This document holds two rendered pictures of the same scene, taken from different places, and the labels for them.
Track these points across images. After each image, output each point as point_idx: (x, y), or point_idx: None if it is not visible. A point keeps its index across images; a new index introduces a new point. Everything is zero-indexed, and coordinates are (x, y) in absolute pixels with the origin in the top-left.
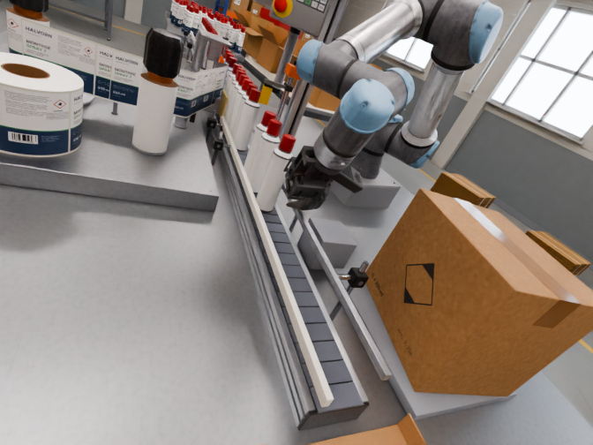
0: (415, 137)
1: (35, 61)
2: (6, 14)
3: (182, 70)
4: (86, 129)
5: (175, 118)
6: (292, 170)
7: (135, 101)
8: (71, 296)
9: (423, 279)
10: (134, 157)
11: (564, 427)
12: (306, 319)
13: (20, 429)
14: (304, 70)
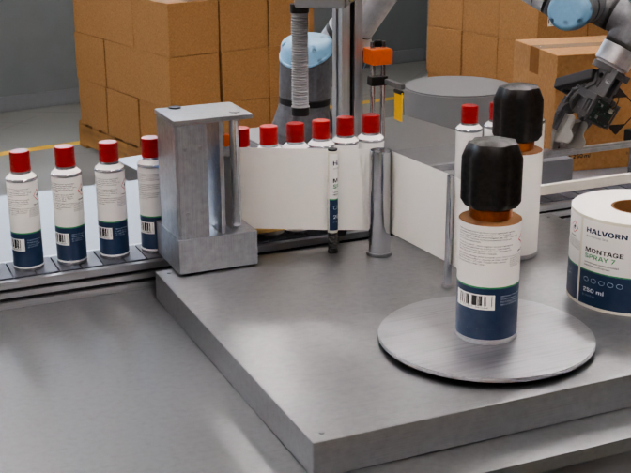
0: (369, 39)
1: (595, 213)
2: (515, 232)
3: (398, 155)
4: (545, 282)
5: (384, 245)
6: (603, 103)
7: (434, 244)
8: None
9: (618, 104)
10: (558, 251)
11: None
12: None
13: None
14: (585, 20)
